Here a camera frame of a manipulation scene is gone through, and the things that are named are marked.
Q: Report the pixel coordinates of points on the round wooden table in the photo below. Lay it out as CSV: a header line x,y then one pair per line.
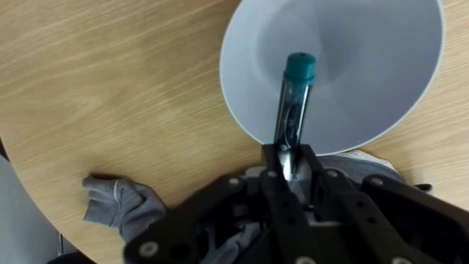
x,y
132,88

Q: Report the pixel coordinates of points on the grey crumpled cloth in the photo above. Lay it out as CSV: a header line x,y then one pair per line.
x,y
132,207

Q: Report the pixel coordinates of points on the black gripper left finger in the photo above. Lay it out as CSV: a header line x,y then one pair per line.
x,y
290,229

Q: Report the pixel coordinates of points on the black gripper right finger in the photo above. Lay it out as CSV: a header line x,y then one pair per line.
x,y
365,237

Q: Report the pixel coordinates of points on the teal capped marker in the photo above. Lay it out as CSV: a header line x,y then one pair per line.
x,y
297,80

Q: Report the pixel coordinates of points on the white bowl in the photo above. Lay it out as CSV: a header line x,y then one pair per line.
x,y
375,61

